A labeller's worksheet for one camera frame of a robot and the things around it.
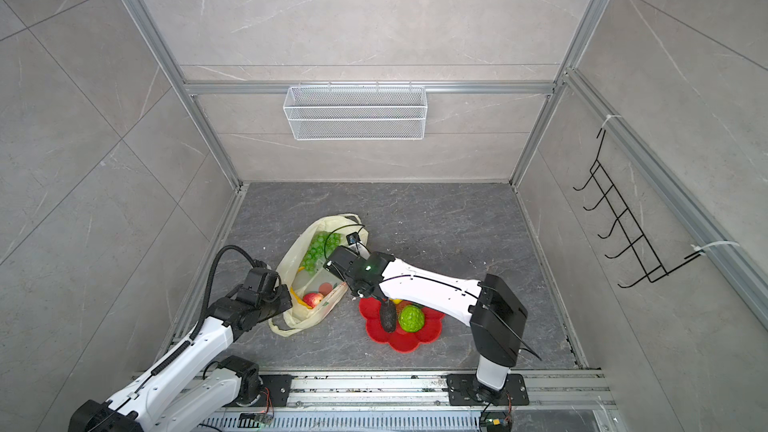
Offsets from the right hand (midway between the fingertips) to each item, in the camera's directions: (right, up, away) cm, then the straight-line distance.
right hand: (367, 270), depth 82 cm
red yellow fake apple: (-16, -9, +3) cm, 19 cm away
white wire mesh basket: (-6, +50, +19) cm, 54 cm away
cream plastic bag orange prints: (-17, -8, +8) cm, 20 cm away
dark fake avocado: (+6, -11, 0) cm, 13 cm away
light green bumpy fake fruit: (+12, -13, -3) cm, 18 cm away
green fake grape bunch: (-16, +7, +14) cm, 22 cm away
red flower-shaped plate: (+9, -19, -2) cm, 21 cm away
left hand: (-23, -6, +2) cm, 24 cm away
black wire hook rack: (+63, +8, -18) cm, 66 cm away
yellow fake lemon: (+8, -4, -14) cm, 16 cm away
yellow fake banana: (-20, -10, +3) cm, 22 cm away
